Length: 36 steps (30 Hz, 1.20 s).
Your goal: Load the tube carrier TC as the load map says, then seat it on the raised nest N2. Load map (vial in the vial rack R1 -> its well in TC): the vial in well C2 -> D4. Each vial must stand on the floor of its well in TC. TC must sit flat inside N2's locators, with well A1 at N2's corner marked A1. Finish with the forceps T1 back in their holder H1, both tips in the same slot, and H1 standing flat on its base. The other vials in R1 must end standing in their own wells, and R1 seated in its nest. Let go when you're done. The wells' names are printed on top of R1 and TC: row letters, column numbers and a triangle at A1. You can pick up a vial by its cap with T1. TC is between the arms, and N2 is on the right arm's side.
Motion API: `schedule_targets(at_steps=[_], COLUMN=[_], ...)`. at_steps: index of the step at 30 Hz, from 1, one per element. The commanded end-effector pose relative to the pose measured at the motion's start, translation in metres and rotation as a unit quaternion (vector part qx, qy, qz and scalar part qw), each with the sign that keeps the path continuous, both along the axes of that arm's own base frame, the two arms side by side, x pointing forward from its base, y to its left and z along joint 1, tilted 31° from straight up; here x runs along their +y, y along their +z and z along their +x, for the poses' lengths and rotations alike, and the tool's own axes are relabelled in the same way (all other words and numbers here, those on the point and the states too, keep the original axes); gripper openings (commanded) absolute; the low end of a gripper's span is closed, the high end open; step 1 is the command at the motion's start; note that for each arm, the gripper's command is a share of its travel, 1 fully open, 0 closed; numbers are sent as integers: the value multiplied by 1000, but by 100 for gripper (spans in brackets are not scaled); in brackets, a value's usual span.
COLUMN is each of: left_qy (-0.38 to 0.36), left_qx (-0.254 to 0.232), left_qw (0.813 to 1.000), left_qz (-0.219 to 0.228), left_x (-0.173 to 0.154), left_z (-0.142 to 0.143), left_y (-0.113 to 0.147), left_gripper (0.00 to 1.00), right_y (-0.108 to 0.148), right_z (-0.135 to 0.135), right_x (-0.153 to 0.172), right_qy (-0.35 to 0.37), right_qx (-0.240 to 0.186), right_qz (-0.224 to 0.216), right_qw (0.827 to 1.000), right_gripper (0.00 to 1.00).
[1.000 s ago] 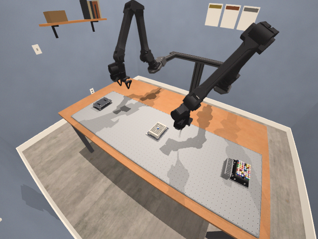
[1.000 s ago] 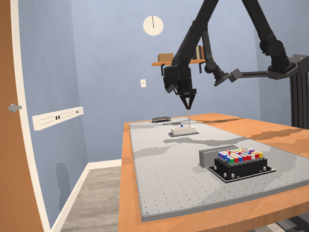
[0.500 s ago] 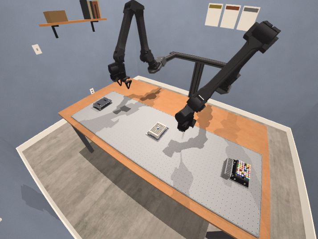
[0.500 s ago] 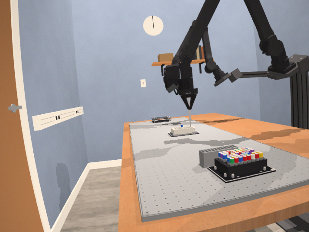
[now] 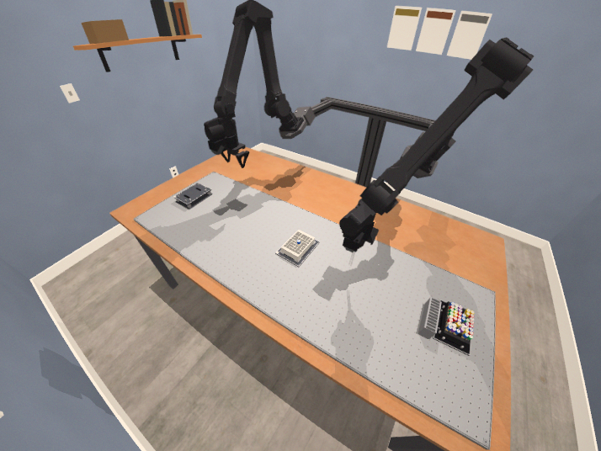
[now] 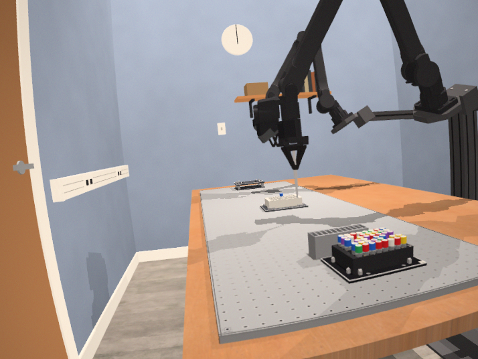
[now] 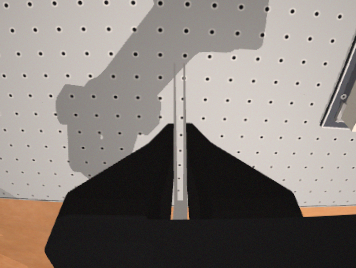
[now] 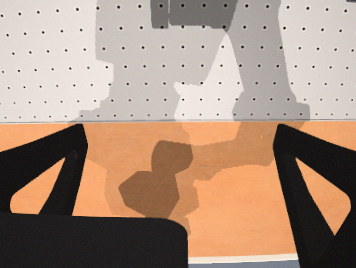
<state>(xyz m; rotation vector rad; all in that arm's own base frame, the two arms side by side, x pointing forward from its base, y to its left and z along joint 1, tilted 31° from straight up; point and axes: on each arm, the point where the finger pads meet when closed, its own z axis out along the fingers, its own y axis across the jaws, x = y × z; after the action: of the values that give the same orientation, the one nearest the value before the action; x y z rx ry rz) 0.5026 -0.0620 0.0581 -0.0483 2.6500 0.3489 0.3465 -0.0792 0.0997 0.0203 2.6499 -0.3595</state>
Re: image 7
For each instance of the cream grid rack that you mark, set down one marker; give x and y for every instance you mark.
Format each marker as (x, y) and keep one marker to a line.
(349, 115)

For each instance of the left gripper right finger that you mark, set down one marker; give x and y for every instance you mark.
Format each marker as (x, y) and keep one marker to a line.
(228, 187)

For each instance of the grey perforated base plate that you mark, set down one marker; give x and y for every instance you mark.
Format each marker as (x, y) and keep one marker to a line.
(84, 83)

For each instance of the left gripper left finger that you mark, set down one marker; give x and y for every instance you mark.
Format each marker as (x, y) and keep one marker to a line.
(132, 186)

